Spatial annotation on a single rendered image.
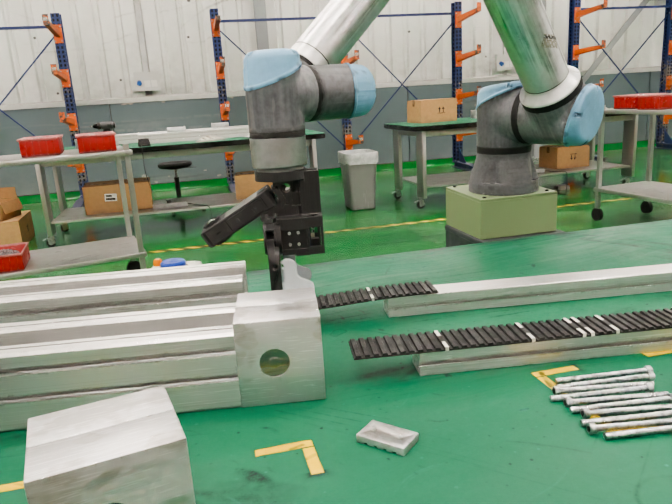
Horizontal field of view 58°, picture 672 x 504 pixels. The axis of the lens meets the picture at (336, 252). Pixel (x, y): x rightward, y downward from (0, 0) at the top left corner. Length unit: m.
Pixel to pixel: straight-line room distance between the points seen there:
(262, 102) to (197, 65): 7.53
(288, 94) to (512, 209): 0.68
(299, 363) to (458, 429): 0.17
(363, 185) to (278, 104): 5.05
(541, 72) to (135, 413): 0.94
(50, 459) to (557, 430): 0.43
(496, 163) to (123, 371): 0.92
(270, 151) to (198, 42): 7.57
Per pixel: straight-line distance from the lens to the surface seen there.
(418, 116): 6.09
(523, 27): 1.15
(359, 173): 5.79
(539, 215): 1.37
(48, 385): 0.69
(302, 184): 0.81
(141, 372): 0.66
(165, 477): 0.45
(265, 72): 0.79
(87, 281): 0.92
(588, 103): 1.25
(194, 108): 8.29
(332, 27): 1.01
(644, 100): 4.86
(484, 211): 1.30
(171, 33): 8.34
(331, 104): 0.84
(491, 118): 1.33
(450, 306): 0.89
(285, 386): 0.65
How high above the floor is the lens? 1.09
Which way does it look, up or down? 15 degrees down
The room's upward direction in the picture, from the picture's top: 4 degrees counter-clockwise
